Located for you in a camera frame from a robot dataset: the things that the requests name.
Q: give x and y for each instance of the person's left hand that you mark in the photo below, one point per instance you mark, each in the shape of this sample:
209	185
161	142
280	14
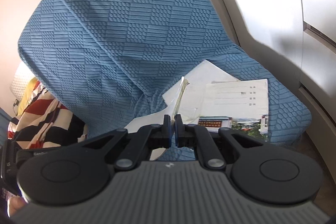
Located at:
15	204

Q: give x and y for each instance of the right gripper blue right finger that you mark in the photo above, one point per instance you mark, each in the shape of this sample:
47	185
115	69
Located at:
200	140

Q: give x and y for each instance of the blue textured sofa cover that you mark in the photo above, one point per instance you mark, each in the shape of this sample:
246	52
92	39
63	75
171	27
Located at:
110	61

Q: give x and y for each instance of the white sheet of paper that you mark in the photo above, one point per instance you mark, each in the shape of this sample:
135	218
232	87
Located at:
203	74

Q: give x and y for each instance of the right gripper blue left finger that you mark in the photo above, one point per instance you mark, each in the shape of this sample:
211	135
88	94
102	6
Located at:
139	145

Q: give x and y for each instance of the white envelope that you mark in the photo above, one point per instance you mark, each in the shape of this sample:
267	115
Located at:
173	153

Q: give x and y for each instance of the striped red black white blanket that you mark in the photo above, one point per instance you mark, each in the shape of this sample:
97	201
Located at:
46	123

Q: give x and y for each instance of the yellow pillow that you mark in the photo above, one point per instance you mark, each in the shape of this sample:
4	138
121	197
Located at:
27	96

